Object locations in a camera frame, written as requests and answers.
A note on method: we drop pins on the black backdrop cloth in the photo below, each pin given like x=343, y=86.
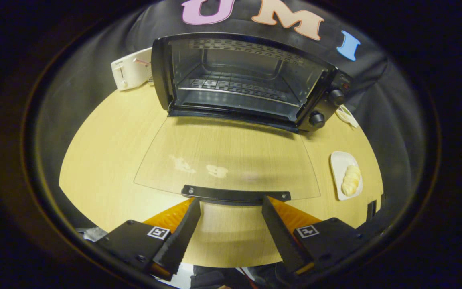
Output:
x=379, y=104

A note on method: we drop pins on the white rectangular plate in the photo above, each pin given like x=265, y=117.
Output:
x=340, y=163

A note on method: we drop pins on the black toaster oven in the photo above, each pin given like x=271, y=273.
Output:
x=231, y=100

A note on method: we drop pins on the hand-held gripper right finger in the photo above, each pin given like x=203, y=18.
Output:
x=280, y=237

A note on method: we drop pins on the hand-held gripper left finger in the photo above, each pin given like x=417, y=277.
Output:
x=183, y=236

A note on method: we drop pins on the white pop-up toaster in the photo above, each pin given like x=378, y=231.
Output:
x=131, y=68

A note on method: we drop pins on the pale sliced food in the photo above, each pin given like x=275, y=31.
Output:
x=351, y=180

